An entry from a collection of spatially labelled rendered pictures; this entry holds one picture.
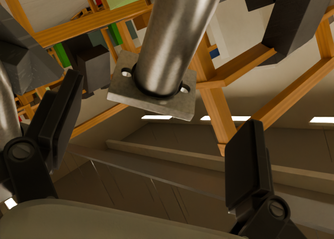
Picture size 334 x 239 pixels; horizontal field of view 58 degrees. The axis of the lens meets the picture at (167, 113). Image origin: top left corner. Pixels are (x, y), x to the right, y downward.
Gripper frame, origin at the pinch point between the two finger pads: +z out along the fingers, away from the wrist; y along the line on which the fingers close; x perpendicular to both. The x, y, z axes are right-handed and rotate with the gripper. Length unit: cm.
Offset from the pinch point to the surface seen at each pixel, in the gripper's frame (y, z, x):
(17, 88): -10.3, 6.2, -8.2
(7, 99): -10.2, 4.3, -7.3
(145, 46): -1.7, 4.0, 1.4
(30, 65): -9.9, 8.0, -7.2
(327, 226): 196, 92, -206
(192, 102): 2.1, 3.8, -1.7
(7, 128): -10.4, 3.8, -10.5
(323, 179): 340, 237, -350
